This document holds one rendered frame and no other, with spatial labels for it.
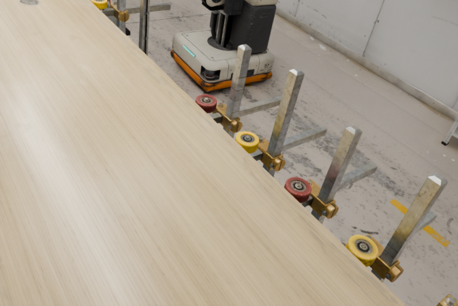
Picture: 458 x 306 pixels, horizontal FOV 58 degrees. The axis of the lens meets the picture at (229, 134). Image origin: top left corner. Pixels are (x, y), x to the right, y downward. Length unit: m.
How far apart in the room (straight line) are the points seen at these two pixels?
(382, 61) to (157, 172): 3.37
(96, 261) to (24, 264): 0.15
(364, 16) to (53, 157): 3.59
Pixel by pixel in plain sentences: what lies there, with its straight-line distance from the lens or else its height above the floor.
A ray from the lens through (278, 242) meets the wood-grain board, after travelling 1.10.
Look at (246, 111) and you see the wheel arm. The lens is 1.69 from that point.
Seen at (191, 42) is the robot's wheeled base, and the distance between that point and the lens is 3.44.
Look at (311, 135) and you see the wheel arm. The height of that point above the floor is 0.83.
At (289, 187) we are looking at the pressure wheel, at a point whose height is 0.91.
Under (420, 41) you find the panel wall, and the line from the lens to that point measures 4.10.
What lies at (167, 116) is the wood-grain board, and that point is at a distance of 1.43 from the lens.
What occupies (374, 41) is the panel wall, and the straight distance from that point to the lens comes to 4.34.
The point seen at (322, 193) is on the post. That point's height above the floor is 0.87.
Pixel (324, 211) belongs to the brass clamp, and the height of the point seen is 0.82.
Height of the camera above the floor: 1.73
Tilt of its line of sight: 36 degrees down
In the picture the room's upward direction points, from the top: 11 degrees clockwise
